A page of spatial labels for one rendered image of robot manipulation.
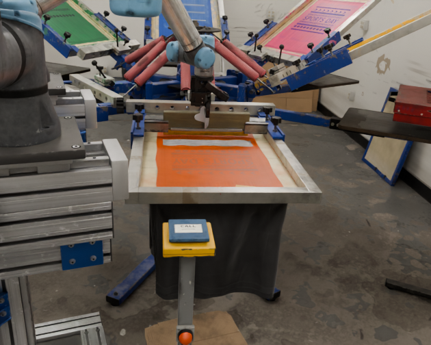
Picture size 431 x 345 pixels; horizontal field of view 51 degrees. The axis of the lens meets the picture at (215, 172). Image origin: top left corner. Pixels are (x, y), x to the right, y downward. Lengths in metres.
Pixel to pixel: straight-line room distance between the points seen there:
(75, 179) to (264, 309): 1.69
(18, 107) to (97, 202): 0.24
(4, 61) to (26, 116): 0.14
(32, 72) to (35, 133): 0.11
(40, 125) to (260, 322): 1.73
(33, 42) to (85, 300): 1.81
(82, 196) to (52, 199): 0.06
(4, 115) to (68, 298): 1.75
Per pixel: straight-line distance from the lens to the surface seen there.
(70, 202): 0.94
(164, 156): 1.65
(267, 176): 1.53
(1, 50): 0.77
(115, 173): 0.93
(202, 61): 1.59
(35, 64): 0.88
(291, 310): 2.47
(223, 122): 1.86
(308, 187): 1.40
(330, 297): 2.62
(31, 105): 0.88
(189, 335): 1.30
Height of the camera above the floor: 1.55
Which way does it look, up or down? 23 degrees down
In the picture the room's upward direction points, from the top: 3 degrees clockwise
